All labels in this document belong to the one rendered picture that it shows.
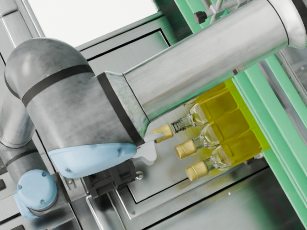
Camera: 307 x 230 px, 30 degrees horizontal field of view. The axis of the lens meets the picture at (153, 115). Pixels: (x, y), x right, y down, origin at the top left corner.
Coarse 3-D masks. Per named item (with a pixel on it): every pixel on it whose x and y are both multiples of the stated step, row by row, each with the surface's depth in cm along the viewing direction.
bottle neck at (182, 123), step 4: (188, 116) 136; (176, 120) 136; (180, 120) 136; (184, 120) 136; (188, 120) 136; (192, 120) 136; (172, 124) 136; (176, 124) 135; (180, 124) 135; (184, 124) 136; (188, 124) 136; (192, 124) 136; (172, 128) 137; (176, 128) 135; (180, 128) 135; (184, 128) 136; (176, 132) 136
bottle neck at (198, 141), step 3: (195, 138) 135; (198, 138) 135; (201, 138) 135; (195, 141) 134; (198, 141) 134; (201, 141) 134; (195, 144) 134; (198, 144) 134; (201, 144) 134; (204, 144) 135; (198, 147) 134; (201, 147) 135
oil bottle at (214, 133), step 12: (240, 108) 136; (216, 120) 135; (228, 120) 135; (240, 120) 135; (252, 120) 135; (204, 132) 134; (216, 132) 134; (228, 132) 134; (240, 132) 134; (216, 144) 134
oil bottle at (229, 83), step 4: (228, 80) 138; (220, 84) 138; (224, 84) 138; (228, 84) 138; (232, 84) 139; (212, 88) 137; (216, 88) 137; (220, 88) 138; (224, 88) 138; (208, 92) 137; (212, 92) 137; (216, 92) 138; (200, 96) 136; (204, 96) 137; (208, 96) 138; (192, 100) 136; (196, 100) 136; (200, 100) 138; (184, 104) 138; (188, 104) 137; (192, 104) 138; (188, 108) 140
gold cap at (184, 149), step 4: (188, 140) 135; (180, 144) 134; (184, 144) 134; (188, 144) 134; (192, 144) 134; (176, 148) 133; (180, 148) 133; (184, 148) 133; (188, 148) 133; (192, 148) 134; (196, 148) 134; (176, 152) 135; (180, 152) 133; (184, 152) 133; (188, 152) 134; (192, 152) 134; (180, 156) 133; (184, 156) 134
